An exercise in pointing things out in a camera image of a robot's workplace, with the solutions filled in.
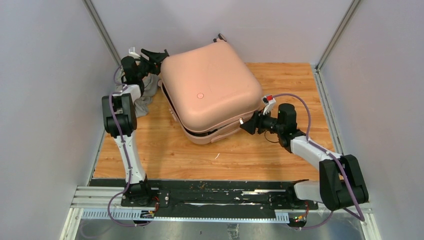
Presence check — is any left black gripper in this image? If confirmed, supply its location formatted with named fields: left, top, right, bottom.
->
left=136, top=49, right=168, bottom=81

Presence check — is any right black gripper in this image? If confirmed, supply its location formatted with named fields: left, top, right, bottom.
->
left=240, top=107, right=284, bottom=136

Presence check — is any pink suitcase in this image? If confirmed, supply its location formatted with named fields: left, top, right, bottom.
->
left=159, top=33, right=263, bottom=145

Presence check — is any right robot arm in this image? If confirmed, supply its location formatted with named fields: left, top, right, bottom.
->
left=240, top=103, right=369, bottom=211

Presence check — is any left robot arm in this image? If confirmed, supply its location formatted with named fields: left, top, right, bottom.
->
left=101, top=47, right=169, bottom=207

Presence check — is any grey cloth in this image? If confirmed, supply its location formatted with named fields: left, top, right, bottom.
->
left=134, top=74, right=161, bottom=118

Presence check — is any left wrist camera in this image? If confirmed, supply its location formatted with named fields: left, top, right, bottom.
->
left=128, top=47, right=141, bottom=59

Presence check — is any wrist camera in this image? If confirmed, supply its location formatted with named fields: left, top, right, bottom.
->
left=128, top=47, right=141, bottom=59
left=261, top=95, right=276, bottom=115

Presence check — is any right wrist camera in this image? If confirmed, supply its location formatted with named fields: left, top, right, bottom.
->
left=261, top=95, right=276, bottom=115

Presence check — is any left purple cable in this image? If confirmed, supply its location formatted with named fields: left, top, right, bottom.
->
left=107, top=64, right=157, bottom=228

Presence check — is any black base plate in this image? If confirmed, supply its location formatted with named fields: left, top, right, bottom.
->
left=120, top=179, right=320, bottom=220

